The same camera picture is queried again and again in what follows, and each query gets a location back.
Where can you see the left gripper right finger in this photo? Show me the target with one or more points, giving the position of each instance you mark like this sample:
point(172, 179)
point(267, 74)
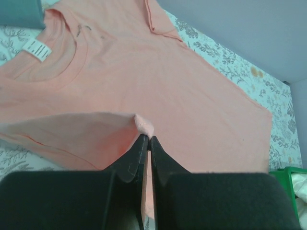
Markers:
point(216, 201)

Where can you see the floral patterned table mat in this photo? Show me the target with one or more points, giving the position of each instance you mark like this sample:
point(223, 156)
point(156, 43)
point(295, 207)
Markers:
point(261, 87)

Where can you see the folded blue-grey t-shirt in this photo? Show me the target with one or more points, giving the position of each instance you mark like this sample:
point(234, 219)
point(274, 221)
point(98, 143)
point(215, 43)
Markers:
point(22, 13)

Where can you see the salmon pink t-shirt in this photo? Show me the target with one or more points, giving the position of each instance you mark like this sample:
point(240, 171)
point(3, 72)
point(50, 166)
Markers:
point(118, 69)

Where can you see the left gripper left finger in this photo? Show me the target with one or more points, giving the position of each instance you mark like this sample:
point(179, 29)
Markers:
point(110, 199)

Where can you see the green plastic bin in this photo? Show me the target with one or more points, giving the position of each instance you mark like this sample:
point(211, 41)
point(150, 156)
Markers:
point(284, 177)

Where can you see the white t-shirt in bin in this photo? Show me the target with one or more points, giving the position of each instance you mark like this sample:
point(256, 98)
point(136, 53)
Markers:
point(299, 181)

